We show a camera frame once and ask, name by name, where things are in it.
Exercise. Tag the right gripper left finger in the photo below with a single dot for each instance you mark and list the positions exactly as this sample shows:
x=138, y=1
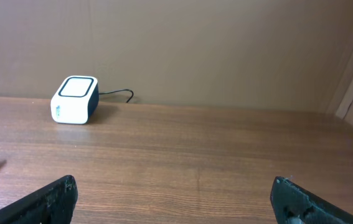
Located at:
x=51, y=204

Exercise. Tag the white barcode scanner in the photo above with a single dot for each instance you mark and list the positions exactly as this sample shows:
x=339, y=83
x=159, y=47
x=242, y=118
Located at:
x=75, y=100

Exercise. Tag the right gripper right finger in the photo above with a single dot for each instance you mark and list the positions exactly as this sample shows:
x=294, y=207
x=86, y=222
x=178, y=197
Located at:
x=294, y=204

